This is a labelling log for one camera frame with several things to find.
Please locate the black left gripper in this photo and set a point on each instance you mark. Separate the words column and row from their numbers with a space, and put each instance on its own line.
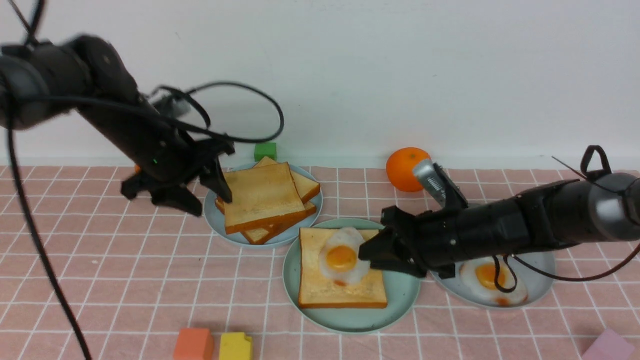
column 169, row 157

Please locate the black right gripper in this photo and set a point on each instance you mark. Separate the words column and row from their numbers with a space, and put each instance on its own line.
column 436, row 240

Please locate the fried egg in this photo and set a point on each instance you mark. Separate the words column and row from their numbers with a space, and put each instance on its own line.
column 338, row 260
column 491, row 282

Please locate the toast slice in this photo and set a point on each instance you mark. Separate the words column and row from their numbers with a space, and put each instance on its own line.
column 259, row 236
column 261, row 196
column 317, row 292
column 307, row 188

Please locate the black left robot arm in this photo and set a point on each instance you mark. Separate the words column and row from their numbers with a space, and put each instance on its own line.
column 86, row 74

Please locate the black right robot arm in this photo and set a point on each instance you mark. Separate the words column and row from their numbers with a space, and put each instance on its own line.
column 554, row 216

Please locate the light blue bread plate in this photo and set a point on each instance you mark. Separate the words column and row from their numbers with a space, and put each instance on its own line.
column 214, row 212

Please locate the mint green plate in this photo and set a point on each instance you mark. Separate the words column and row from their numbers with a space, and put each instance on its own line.
column 401, row 290

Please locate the green foam block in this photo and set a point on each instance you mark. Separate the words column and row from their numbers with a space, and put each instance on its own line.
column 265, row 150

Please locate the toast slice bottom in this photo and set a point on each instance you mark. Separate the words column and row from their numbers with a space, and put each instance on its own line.
column 259, row 236

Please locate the fried egg front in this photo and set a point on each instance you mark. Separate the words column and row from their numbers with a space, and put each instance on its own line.
column 491, row 282

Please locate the orange fruit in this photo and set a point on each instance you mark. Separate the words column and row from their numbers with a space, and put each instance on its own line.
column 399, row 168

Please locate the pink checkered tablecloth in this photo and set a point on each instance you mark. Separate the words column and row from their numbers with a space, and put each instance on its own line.
column 135, row 275

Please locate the grey egg plate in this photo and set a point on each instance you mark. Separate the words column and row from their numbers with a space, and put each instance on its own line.
column 538, row 285

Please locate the orange foam block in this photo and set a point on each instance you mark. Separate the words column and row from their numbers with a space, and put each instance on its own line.
column 194, row 344

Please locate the yellow foam block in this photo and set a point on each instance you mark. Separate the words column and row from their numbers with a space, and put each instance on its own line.
column 236, row 346

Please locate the pink foam block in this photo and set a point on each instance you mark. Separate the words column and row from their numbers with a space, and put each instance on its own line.
column 609, row 346

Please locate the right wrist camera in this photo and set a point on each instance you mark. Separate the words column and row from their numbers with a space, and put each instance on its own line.
column 438, row 184

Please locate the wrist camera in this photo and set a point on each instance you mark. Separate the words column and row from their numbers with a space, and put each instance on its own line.
column 170, row 106
column 438, row 184

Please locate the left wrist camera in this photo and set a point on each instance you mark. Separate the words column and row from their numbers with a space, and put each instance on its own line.
column 170, row 106

